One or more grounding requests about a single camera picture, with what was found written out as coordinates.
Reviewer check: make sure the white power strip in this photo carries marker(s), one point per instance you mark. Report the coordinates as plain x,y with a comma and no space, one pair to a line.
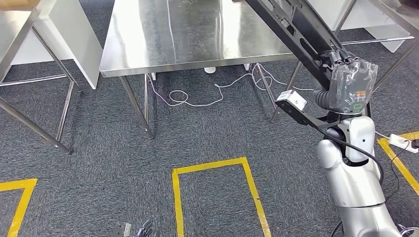
399,141

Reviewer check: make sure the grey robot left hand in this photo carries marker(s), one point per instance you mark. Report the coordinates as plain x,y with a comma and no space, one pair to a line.
145,230

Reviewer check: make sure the black plastic frame part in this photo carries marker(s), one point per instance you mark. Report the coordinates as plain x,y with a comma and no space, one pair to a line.
294,29

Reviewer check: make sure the yellow floor tape square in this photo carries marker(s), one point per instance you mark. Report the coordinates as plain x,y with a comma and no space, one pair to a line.
178,202
399,166
19,209

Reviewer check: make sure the white shoe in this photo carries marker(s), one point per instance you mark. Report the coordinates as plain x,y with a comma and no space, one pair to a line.
209,70

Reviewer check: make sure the right wrist camera pale box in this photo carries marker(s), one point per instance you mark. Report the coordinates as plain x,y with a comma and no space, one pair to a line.
293,103

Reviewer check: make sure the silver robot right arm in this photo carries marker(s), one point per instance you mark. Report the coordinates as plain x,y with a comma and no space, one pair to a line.
353,183

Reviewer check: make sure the steel table with white panel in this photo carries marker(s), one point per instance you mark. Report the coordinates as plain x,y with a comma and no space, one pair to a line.
402,19
72,39

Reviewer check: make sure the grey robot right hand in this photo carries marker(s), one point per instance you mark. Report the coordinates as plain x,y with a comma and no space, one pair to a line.
352,85

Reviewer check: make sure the stainless steel workbench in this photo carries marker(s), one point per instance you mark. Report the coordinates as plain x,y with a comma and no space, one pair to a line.
196,32

